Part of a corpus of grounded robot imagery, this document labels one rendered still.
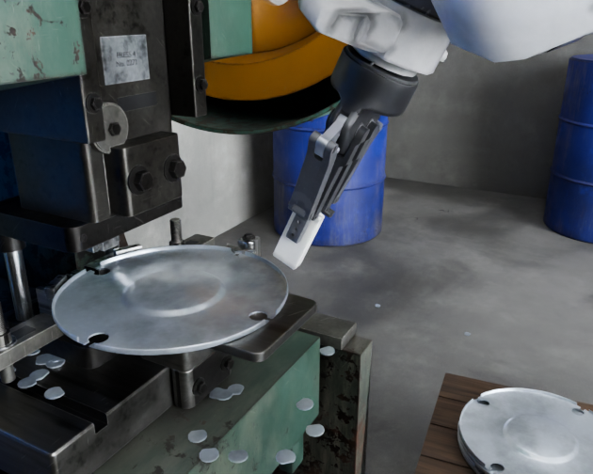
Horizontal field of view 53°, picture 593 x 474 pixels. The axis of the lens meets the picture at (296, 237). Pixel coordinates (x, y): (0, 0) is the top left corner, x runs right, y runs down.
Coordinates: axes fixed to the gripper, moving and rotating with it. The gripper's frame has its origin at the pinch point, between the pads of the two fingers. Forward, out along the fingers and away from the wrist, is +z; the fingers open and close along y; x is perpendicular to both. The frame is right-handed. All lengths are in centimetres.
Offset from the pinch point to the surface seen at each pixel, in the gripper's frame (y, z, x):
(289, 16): 36.7, -10.7, 28.1
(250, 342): -5.1, 11.5, -2.0
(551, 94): 330, 23, -5
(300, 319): 2.1, 10.5, -4.1
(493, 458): 38, 38, -39
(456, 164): 332, 88, 21
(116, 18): -0.6, -10.2, 29.3
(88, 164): -6.8, 3.5, 23.1
